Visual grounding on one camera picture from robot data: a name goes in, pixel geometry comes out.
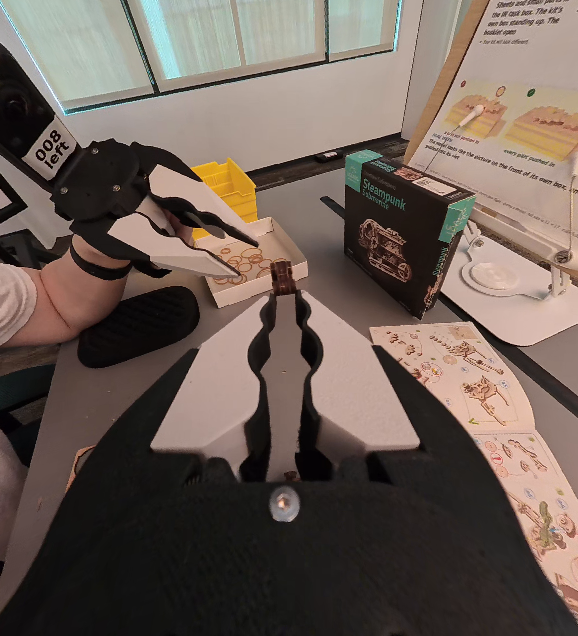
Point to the illustrated instruction booklet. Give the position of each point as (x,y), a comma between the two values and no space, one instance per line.
(487,377)

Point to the small wooden model part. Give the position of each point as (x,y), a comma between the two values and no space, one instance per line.
(283,278)

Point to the large window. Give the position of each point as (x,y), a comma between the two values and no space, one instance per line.
(194,39)

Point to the white poster stand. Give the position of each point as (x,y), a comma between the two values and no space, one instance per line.
(527,313)

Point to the dark teal chair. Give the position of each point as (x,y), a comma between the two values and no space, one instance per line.
(15,392)

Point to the person's left forearm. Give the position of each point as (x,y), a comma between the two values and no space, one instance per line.
(75,298)

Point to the person's left hand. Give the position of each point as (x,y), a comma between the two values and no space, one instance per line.
(175,226)

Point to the pile of rubber bands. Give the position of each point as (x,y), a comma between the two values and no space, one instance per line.
(254,258)

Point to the instruction poster board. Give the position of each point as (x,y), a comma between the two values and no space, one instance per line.
(517,59)

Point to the black model kit box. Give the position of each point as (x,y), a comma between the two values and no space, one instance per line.
(393,238)

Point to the yellow plastic bin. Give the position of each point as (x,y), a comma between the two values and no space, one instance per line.
(229,184)

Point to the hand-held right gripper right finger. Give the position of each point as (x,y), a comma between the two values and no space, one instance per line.
(358,397)

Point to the white cardboard tray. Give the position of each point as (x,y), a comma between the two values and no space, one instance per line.
(269,293)

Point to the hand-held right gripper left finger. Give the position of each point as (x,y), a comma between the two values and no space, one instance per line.
(209,397)

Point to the small black device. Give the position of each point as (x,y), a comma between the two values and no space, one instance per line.
(329,155)

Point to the black wrist rest pad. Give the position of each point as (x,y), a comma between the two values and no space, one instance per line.
(140,325)

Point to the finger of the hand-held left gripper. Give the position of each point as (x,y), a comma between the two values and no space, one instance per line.
(164,248)
(189,194)

